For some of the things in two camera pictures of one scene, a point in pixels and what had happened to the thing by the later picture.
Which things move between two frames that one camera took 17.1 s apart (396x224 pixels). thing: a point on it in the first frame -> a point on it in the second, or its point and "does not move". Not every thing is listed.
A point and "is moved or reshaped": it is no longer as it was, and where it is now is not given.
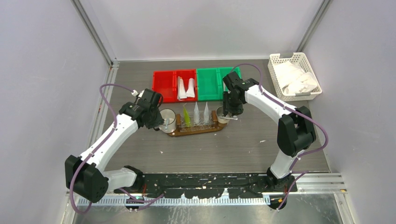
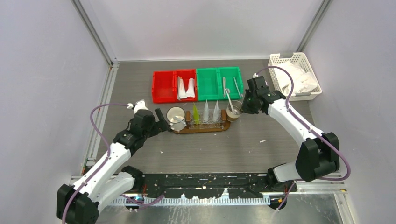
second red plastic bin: [186, 74] does not move
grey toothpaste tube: [206, 114] -> [216, 113]
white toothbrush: [167, 122] is moved or reshaped
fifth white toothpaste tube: [190, 92] does not move
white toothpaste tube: [196, 115] -> [206, 116]
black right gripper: [236, 111] -> [245, 108]
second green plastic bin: [222, 72] does not move
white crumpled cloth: [293, 79] does not move
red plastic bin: [164, 83] does not move
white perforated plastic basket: [293, 78] does not move
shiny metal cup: [221, 117] is moved or reshaped
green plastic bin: [209, 86] does not move
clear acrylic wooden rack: [194, 127] is moved or reshaped
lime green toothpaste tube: [187, 119] -> [196, 119]
